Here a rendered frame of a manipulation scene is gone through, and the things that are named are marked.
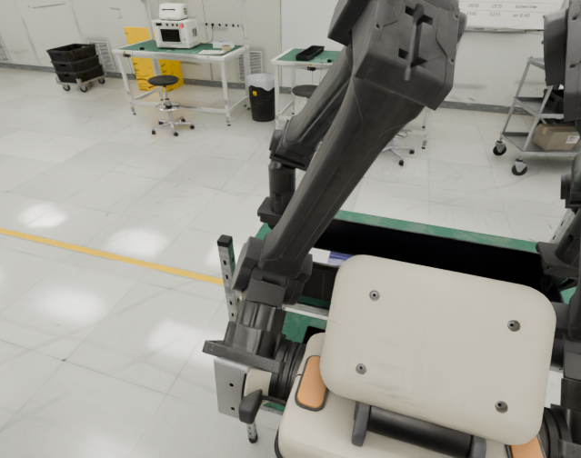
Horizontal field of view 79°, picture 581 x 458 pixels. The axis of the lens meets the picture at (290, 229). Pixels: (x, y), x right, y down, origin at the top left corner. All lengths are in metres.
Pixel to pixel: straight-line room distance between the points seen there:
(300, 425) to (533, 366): 0.23
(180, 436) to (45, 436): 0.58
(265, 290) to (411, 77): 0.34
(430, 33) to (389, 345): 0.28
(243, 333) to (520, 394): 0.32
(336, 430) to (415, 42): 0.38
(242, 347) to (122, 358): 1.65
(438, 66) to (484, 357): 0.25
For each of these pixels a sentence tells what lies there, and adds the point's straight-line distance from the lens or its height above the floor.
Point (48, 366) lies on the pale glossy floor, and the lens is 2.27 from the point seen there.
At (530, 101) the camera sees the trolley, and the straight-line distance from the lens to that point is 4.33.
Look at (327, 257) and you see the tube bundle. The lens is 0.86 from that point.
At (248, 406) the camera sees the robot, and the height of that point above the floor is 1.20.
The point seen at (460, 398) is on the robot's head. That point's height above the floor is 1.32.
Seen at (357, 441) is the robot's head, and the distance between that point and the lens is 0.42.
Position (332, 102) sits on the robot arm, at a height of 1.49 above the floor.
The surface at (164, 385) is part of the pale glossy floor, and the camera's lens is 1.96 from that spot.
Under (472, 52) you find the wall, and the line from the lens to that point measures 5.58.
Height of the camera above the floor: 1.63
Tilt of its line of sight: 37 degrees down
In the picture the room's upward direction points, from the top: straight up
